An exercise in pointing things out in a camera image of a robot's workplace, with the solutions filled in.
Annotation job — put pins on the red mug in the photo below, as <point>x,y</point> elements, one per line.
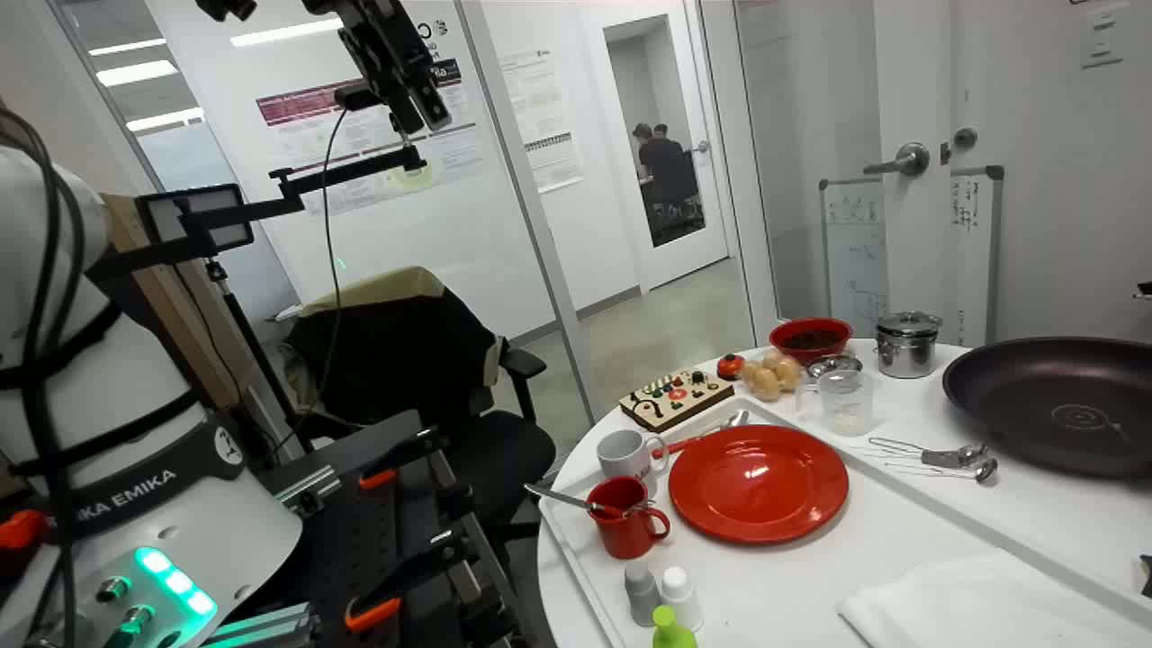
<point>622,520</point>

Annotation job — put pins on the clear glass jar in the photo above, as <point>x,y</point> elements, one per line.
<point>843,397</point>

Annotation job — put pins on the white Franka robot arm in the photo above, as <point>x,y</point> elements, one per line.
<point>82,373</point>

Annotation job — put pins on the metal whisk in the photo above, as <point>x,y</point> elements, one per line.
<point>939,454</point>

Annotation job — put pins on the silver door lock knob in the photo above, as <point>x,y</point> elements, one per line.
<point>957,142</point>

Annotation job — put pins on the white mug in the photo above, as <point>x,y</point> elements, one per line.
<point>622,454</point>

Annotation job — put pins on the black overhead camera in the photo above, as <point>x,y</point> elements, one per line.
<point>390,60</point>

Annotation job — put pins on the gray shaker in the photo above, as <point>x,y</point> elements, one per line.
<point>642,590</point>

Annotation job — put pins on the red bowl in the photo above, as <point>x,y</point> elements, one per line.
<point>810,340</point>

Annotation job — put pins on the black clamp stand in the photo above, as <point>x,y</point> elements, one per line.
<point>398,526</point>

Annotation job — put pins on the small whiteboard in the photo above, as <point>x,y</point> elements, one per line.
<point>855,253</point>
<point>974,253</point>

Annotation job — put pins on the beige bread roll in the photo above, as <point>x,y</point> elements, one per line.
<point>765,382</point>
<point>786,369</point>

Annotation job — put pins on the green plastic bottle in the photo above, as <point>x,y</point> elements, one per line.
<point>673,627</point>

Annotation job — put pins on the silver knife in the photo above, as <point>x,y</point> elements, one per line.
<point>556,498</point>

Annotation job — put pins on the dark frying pan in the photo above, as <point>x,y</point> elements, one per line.
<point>1054,399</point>

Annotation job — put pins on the red plate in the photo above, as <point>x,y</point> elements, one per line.
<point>757,483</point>

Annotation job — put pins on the person in dark clothes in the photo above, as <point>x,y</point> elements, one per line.
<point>666,182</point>

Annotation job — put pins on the black office chair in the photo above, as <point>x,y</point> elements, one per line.
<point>505,454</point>

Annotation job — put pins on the small steel pot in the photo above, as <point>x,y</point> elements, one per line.
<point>908,343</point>

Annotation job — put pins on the pink wall sign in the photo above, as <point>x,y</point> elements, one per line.
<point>296,105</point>

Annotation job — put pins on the white towel with red stripes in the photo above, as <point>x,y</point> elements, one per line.
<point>974,607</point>

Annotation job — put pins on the white shaker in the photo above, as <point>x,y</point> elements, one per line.
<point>679,583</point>

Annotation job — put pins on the dark jacket with beige lining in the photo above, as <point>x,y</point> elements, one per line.
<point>398,343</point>

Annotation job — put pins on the red tomato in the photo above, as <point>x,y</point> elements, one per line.
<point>727,366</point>

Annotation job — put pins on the sushi board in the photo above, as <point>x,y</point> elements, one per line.
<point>673,397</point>

